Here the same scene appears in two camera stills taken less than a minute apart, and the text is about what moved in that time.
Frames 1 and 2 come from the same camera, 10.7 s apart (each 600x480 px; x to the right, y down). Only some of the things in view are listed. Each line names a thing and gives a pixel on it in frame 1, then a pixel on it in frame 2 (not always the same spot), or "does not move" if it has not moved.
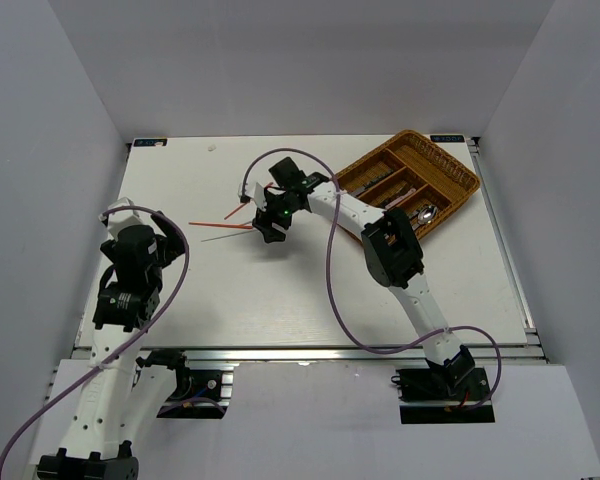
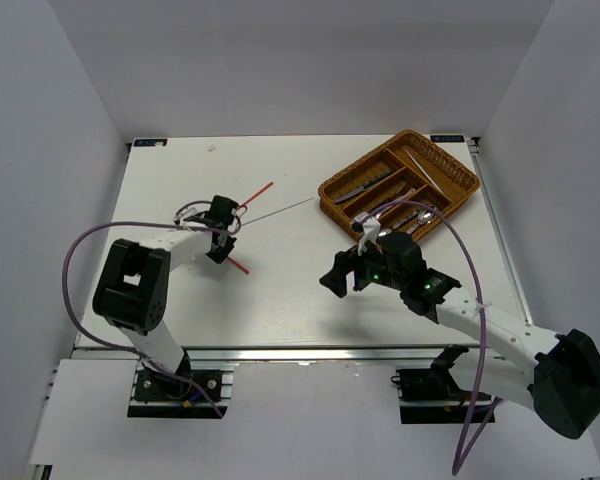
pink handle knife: (353, 192) does not move
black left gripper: (171, 246) -> (220, 256)
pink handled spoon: (412, 190) does not move
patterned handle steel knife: (356, 190) does not move
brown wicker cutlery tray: (416, 172) does not move
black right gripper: (264, 219) -> (344, 263)
